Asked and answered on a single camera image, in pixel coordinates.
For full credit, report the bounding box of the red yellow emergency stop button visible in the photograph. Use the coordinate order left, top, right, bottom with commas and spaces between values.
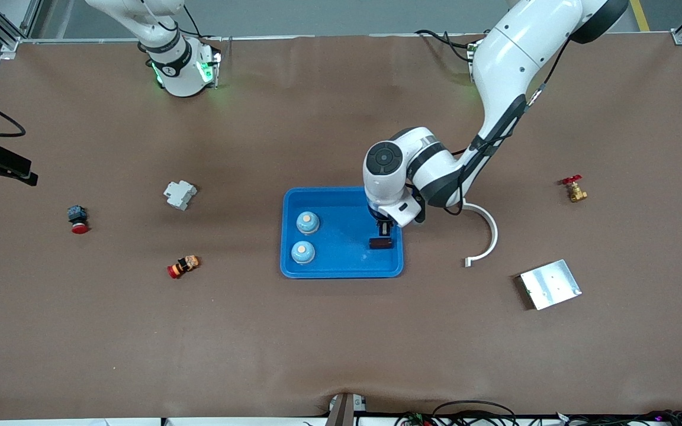
167, 254, 201, 280

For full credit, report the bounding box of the blue plastic tray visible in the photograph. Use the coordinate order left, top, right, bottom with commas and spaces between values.
280, 186, 405, 279

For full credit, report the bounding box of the brass valve red handle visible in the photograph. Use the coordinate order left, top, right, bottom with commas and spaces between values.
561, 175, 588, 204

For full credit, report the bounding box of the white circuit breaker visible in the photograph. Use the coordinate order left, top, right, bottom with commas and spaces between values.
163, 180, 198, 212

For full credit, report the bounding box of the blue call bell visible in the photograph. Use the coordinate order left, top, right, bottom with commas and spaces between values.
295, 211, 320, 235
291, 241, 316, 265

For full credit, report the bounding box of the white curved bracket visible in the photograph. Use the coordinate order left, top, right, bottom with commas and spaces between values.
461, 200, 499, 268

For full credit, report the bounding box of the silver metal plate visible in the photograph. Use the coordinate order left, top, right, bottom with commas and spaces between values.
514, 259, 583, 311

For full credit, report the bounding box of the grey table edge clamp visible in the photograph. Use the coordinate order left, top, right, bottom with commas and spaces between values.
325, 393, 368, 426

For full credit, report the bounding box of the black coiled cable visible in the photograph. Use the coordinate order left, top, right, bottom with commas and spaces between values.
643, 409, 682, 426

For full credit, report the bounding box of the brown table cover mat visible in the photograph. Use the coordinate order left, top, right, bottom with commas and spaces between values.
0, 33, 682, 421

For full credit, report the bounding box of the red mushroom pushbutton switch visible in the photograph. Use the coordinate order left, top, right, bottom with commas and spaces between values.
66, 204, 89, 235

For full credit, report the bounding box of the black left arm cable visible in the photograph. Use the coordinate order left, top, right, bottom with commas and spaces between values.
442, 35, 575, 217

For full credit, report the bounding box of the black looped cable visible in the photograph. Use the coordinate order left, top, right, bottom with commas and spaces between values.
432, 401, 517, 426

